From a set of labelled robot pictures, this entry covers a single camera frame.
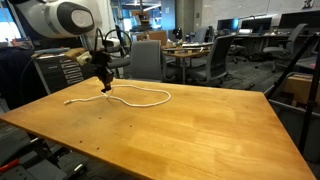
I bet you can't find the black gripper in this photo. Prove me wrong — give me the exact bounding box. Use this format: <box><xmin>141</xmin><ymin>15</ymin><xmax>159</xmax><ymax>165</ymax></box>
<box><xmin>91</xmin><ymin>51</ymin><xmax>114</xmax><ymax>93</ymax></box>

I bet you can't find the white braided cable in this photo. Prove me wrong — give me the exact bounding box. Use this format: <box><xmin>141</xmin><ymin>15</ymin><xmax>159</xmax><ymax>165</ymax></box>
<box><xmin>63</xmin><ymin>84</ymin><xmax>172</xmax><ymax>108</ymax></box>

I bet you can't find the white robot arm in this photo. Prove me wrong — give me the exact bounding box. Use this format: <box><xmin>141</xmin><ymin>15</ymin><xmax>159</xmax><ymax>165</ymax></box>
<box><xmin>8</xmin><ymin>0</ymin><xmax>115</xmax><ymax>93</ymax></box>

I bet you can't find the grey drawer cabinet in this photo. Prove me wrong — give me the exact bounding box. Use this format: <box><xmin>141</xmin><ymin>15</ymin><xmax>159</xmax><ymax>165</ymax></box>
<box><xmin>34</xmin><ymin>48</ymin><xmax>95</xmax><ymax>94</ymax></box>

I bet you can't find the grey fabric office chair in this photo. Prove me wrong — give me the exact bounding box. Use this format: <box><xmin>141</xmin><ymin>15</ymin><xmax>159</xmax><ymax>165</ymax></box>
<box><xmin>130</xmin><ymin>40</ymin><xmax>163</xmax><ymax>81</ymax></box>

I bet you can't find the round wooden table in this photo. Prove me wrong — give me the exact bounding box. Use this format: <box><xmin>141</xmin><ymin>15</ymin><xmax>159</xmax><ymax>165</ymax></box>
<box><xmin>162</xmin><ymin>42</ymin><xmax>213</xmax><ymax>81</ymax></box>

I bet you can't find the dark grey office chair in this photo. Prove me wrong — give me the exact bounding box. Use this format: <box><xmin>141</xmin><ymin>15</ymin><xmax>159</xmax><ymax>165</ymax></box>
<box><xmin>187</xmin><ymin>35</ymin><xmax>234</xmax><ymax>85</ymax></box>

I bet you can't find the computer monitor left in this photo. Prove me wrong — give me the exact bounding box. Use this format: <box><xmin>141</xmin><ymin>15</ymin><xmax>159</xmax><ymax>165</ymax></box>
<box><xmin>217</xmin><ymin>18</ymin><xmax>239</xmax><ymax>31</ymax></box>

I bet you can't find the computer monitor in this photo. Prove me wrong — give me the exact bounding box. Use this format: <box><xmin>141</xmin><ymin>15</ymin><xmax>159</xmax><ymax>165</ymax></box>
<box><xmin>279</xmin><ymin>11</ymin><xmax>320</xmax><ymax>29</ymax></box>
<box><xmin>217</xmin><ymin>18</ymin><xmax>239</xmax><ymax>31</ymax></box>
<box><xmin>241</xmin><ymin>17</ymin><xmax>272</xmax><ymax>33</ymax></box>

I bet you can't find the computer monitor middle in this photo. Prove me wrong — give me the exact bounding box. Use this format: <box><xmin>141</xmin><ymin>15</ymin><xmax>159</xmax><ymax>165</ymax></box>
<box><xmin>241</xmin><ymin>17</ymin><xmax>272</xmax><ymax>33</ymax></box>

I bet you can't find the grey chair at right desk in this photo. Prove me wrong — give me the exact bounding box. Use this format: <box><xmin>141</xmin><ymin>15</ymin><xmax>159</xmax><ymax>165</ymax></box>
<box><xmin>263</xmin><ymin>23</ymin><xmax>307</xmax><ymax>73</ymax></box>

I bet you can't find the grey plastic bin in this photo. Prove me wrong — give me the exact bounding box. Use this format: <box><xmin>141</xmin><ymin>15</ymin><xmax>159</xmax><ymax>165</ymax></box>
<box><xmin>269</xmin><ymin>72</ymin><xmax>320</xmax><ymax>163</ymax></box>

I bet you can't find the cardboard box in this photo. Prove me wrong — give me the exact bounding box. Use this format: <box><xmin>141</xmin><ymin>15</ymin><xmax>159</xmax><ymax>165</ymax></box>
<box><xmin>284</xmin><ymin>74</ymin><xmax>313</xmax><ymax>104</ymax></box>

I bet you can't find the black tripod stand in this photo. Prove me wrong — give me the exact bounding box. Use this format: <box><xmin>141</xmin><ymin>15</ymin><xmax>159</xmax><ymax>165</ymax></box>
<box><xmin>265</xmin><ymin>33</ymin><xmax>320</xmax><ymax>155</ymax></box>

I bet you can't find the computer monitor right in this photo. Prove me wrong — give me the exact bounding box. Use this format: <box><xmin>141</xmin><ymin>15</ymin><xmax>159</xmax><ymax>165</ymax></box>
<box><xmin>279</xmin><ymin>11</ymin><xmax>320</xmax><ymax>29</ymax></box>

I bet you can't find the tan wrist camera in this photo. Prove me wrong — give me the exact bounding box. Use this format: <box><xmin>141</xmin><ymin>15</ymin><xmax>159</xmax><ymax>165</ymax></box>
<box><xmin>65</xmin><ymin>48</ymin><xmax>92</xmax><ymax>66</ymax></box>

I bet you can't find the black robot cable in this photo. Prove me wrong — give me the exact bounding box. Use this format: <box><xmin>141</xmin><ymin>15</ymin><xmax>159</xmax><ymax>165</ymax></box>
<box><xmin>92</xmin><ymin>27</ymin><xmax>133</xmax><ymax>58</ymax></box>

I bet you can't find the red handled tool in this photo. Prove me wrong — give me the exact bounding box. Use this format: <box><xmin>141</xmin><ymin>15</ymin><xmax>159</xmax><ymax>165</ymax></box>
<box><xmin>0</xmin><ymin>159</ymin><xmax>20</xmax><ymax>173</ymax></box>

